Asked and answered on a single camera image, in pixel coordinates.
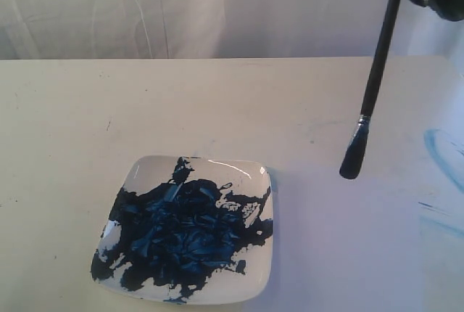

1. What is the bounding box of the white square paint dish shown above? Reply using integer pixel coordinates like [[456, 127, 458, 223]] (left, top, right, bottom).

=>
[[90, 155, 273, 305]]

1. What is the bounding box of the white backdrop curtain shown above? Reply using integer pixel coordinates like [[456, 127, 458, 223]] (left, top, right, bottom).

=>
[[0, 0, 464, 61]]

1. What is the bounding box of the black paintbrush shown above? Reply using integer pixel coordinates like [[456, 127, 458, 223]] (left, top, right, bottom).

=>
[[339, 0, 400, 180]]

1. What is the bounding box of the white paper sheet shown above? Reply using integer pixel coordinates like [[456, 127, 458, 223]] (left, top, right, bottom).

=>
[[244, 120, 463, 311]]

